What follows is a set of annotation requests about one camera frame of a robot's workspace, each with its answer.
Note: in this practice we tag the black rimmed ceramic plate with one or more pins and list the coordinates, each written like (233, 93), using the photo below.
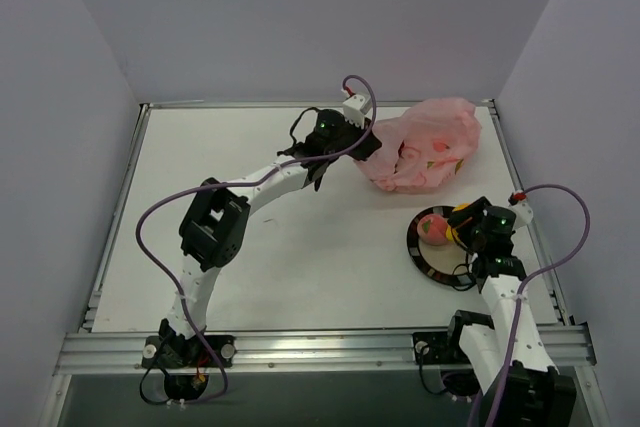
(448, 264)

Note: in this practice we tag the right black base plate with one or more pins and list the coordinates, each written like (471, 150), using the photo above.
(437, 348)

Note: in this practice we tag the orange fake fruit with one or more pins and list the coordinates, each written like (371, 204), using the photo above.
(459, 216)

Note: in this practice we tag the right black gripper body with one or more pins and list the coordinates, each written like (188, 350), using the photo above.
(461, 220)

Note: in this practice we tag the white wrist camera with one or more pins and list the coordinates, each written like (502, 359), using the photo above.
(518, 204)
(355, 109)

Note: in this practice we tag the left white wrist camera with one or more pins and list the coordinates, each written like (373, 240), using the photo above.
(355, 109)

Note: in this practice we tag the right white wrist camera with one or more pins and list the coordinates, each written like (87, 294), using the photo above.
(518, 204)

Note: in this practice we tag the aluminium front rail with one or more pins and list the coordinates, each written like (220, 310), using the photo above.
(255, 351)

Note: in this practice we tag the pink fake peach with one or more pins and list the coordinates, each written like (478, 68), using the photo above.
(432, 230)

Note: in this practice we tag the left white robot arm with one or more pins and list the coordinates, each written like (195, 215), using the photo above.
(213, 229)

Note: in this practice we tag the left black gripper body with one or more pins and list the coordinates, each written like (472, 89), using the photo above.
(364, 140)

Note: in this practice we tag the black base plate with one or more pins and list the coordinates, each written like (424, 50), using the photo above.
(177, 353)
(437, 348)

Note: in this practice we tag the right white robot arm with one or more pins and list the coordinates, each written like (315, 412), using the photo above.
(519, 383)

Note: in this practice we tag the pink plastic bag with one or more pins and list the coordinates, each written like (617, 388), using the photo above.
(424, 147)

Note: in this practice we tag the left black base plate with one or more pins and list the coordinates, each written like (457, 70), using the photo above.
(177, 353)

